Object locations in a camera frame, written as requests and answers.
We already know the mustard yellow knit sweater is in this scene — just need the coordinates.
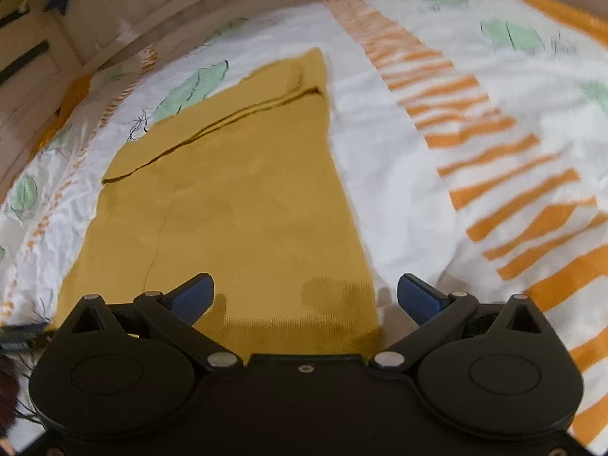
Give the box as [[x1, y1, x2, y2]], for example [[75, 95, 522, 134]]
[[53, 47, 383, 358]]

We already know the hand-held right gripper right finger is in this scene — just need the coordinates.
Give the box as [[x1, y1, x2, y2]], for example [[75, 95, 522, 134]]
[[369, 274, 555, 374]]

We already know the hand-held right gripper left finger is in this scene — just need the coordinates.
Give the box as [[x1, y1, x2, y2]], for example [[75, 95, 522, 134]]
[[61, 273, 244, 377]]

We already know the white leaf printed blanket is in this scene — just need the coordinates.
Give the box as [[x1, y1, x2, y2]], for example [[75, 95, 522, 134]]
[[0, 0, 608, 452]]

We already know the orange bed sheet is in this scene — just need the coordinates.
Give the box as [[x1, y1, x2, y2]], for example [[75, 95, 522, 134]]
[[26, 0, 608, 162]]

